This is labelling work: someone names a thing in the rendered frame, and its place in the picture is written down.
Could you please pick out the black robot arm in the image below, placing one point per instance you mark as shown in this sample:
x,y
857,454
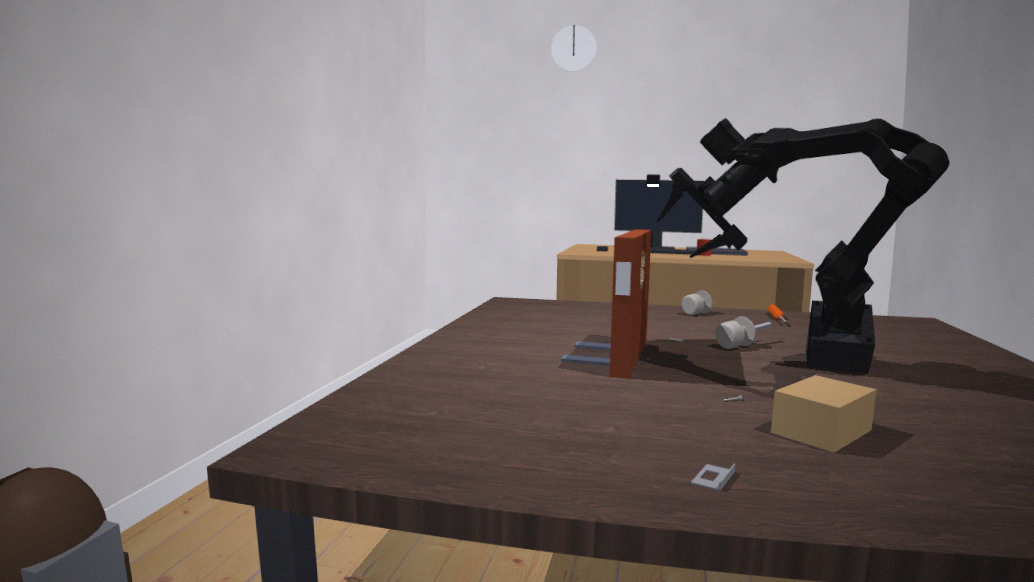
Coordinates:
x,y
909,179

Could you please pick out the orange-handled screwdriver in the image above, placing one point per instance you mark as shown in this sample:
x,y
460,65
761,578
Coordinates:
x,y
776,312

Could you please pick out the orange-brown door slab with round hole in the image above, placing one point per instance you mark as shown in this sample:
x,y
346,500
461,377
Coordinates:
x,y
630,313

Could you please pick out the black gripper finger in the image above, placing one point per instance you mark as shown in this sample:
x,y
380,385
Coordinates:
x,y
674,197
718,241

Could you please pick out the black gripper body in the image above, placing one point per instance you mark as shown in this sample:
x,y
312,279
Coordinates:
x,y
723,194

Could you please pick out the tan cardboard box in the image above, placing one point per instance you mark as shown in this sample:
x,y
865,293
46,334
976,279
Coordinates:
x,y
823,412

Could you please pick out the white door knob with square spindle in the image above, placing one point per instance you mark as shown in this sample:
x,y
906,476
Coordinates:
x,y
731,334

